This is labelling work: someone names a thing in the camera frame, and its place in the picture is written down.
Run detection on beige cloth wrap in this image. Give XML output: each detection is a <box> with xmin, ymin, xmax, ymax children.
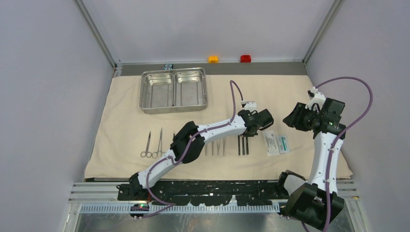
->
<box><xmin>84</xmin><ymin>74</ymin><xmax>353</xmax><ymax>181</ymax></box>

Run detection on long steel forceps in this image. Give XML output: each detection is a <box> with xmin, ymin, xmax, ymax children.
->
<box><xmin>152</xmin><ymin>128</ymin><xmax>165</xmax><ymax>159</ymax></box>

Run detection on steel scalpel handle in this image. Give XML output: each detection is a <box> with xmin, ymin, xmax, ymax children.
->
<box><xmin>245</xmin><ymin>137</ymin><xmax>249</xmax><ymax>155</ymax></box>
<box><xmin>237</xmin><ymin>135</ymin><xmax>241</xmax><ymax>156</ymax></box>
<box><xmin>242</xmin><ymin>136</ymin><xmax>246</xmax><ymax>156</ymax></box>

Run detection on green white packet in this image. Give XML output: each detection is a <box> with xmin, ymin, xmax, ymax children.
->
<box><xmin>277</xmin><ymin>134</ymin><xmax>290</xmax><ymax>154</ymax></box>

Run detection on left steel tray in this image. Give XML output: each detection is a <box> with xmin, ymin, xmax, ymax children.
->
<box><xmin>140</xmin><ymin>70</ymin><xmax>174</xmax><ymax>109</ymax></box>

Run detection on steel tray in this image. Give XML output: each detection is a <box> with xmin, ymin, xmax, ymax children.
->
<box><xmin>174</xmin><ymin>68</ymin><xmax>207</xmax><ymax>107</ymax></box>
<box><xmin>140</xmin><ymin>70</ymin><xmax>174</xmax><ymax>109</ymax></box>

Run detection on yellow button block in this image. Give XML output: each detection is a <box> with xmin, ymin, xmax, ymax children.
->
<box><xmin>207</xmin><ymin>56</ymin><xmax>219</xmax><ymax>63</ymax></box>

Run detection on right steel tray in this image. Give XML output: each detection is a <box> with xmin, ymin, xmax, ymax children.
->
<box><xmin>174</xmin><ymin>68</ymin><xmax>207</xmax><ymax>107</ymax></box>

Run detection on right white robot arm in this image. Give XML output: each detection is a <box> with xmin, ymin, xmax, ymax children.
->
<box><xmin>276</xmin><ymin>98</ymin><xmax>346</xmax><ymax>230</ymax></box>

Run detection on small blue owl toy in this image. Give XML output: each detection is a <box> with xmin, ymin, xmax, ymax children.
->
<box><xmin>163</xmin><ymin>64</ymin><xmax>173</xmax><ymax>70</ymax></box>

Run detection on white sterile pouch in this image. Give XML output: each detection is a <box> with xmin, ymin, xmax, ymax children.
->
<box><xmin>262</xmin><ymin>130</ymin><xmax>280</xmax><ymax>156</ymax></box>

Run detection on red button block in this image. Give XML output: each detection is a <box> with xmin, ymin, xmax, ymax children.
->
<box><xmin>240</xmin><ymin>55</ymin><xmax>252</xmax><ymax>63</ymax></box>

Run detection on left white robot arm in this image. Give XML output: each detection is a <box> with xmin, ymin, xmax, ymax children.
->
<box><xmin>129</xmin><ymin>109</ymin><xmax>274</xmax><ymax>200</ymax></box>

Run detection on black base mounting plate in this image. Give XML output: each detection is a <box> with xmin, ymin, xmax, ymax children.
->
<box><xmin>117</xmin><ymin>180</ymin><xmax>295</xmax><ymax>206</ymax></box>

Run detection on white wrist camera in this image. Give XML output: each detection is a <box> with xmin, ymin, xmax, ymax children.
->
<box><xmin>241</xmin><ymin>101</ymin><xmax>257</xmax><ymax>112</ymax></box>
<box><xmin>305</xmin><ymin>87</ymin><xmax>326</xmax><ymax>112</ymax></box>

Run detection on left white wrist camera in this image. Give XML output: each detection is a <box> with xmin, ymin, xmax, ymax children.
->
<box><xmin>241</xmin><ymin>101</ymin><xmax>257</xmax><ymax>112</ymax></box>

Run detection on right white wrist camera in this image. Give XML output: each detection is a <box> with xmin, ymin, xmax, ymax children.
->
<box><xmin>305</xmin><ymin>87</ymin><xmax>326</xmax><ymax>112</ymax></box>

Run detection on wire mesh steel basket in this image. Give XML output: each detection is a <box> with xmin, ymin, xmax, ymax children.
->
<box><xmin>139</xmin><ymin>67</ymin><xmax>208</xmax><ymax>114</ymax></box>

